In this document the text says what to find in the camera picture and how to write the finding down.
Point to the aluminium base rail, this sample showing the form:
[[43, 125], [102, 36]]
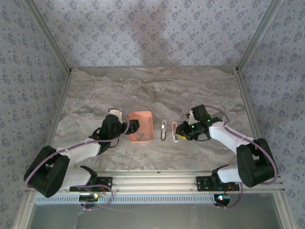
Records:
[[155, 181]]

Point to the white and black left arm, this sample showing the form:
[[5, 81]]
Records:
[[78, 152]]

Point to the pink plastic tray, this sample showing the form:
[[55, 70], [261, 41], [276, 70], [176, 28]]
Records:
[[140, 119]]

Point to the aluminium frame post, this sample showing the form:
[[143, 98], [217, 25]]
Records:
[[259, 35], [48, 35]]

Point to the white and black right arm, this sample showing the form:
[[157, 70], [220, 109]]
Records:
[[221, 133]]

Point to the aluminium table side rail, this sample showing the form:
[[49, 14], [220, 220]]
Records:
[[245, 95], [63, 95]]

